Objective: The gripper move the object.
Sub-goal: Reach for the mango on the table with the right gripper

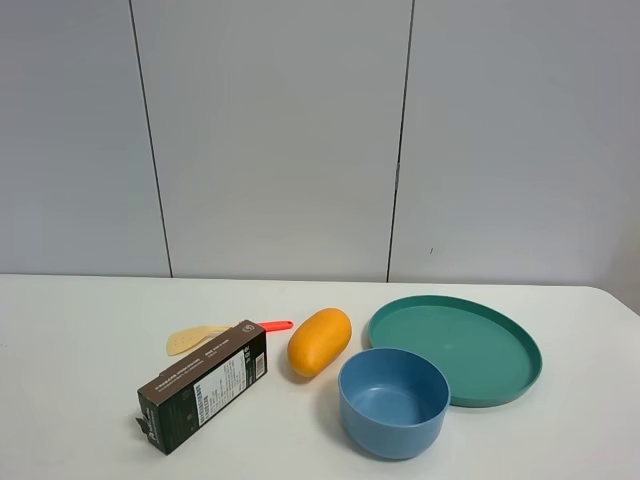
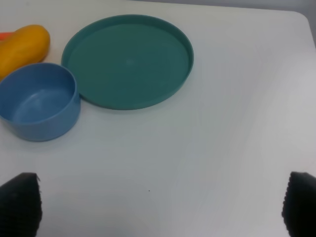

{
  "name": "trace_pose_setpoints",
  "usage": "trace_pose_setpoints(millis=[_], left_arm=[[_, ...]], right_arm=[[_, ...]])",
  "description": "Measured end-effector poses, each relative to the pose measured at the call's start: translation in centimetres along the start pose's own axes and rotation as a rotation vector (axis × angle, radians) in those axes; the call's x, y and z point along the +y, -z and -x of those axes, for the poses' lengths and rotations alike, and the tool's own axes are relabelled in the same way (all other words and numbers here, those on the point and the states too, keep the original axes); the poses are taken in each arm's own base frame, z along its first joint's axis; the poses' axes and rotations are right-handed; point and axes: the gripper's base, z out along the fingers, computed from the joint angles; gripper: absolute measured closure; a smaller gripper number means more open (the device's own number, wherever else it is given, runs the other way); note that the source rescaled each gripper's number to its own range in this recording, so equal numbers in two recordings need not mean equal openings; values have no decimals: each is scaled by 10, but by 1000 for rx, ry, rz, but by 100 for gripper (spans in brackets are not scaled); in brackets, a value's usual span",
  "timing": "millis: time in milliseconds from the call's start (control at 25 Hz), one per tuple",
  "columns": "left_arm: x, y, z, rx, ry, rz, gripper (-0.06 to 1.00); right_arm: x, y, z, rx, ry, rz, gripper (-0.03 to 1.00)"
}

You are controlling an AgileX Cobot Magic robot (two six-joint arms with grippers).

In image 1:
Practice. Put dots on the dark brown cardboard box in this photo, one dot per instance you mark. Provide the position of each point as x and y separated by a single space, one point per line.
184 397

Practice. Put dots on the beige spatula with red handle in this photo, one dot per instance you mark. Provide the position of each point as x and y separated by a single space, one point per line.
186 340

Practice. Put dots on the teal green round plate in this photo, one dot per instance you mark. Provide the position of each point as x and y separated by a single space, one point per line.
488 359

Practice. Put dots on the orange yellow mango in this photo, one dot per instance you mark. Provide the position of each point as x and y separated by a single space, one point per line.
319 341

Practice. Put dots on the blue plastic bowl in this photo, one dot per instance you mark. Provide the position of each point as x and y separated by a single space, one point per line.
392 402

